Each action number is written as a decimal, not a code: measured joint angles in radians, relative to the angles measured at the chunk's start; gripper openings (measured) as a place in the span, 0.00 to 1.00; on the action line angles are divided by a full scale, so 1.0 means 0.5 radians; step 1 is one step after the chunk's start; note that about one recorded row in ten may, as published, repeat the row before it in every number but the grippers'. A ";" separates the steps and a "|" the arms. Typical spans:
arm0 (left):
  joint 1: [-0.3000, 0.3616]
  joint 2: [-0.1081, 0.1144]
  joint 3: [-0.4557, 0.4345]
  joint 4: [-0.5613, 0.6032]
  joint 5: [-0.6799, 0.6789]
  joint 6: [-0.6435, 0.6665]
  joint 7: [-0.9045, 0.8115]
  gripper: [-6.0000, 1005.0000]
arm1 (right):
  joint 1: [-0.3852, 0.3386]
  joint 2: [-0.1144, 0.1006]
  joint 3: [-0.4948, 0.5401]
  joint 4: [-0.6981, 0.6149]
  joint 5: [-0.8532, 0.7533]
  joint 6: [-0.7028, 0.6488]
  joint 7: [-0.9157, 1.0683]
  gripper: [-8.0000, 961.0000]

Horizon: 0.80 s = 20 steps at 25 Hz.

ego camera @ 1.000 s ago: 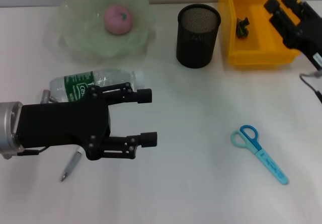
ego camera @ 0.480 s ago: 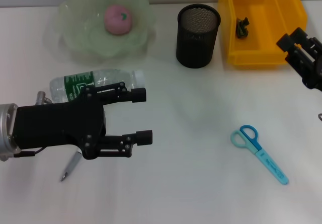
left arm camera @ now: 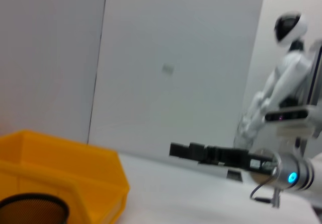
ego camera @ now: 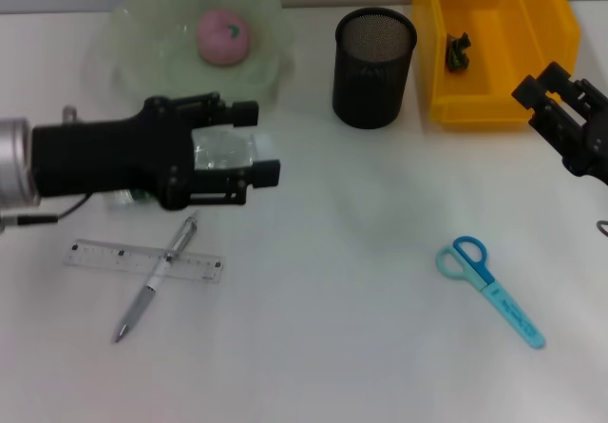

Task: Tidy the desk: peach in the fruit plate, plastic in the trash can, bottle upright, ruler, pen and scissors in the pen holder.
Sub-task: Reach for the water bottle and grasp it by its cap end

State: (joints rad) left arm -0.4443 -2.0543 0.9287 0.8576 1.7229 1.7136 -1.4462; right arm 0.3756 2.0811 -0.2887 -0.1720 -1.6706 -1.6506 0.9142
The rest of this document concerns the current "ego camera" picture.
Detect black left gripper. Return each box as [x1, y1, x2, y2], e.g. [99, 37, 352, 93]
[30, 90, 282, 212]

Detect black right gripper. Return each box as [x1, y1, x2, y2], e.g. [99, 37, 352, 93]
[511, 61, 608, 183]

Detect clear water bottle green label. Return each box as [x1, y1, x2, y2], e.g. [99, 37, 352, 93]
[105, 127, 281, 211]

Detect green plastic wrapper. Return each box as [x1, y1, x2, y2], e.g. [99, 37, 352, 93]
[445, 31, 473, 73]

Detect green glass fruit plate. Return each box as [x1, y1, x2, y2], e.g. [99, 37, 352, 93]
[84, 0, 299, 113]

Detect black mesh pen cup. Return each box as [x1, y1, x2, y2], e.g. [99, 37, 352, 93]
[332, 7, 419, 131]

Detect clear plastic ruler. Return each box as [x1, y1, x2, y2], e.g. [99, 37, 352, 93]
[61, 238, 226, 285]

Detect silver white pen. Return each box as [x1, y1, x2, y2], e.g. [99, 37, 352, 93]
[110, 210, 200, 345]

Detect blue turquoise scissors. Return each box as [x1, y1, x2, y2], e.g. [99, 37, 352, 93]
[434, 235, 547, 351]

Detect yellow plastic storage bin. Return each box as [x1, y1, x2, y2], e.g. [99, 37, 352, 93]
[410, 0, 582, 132]

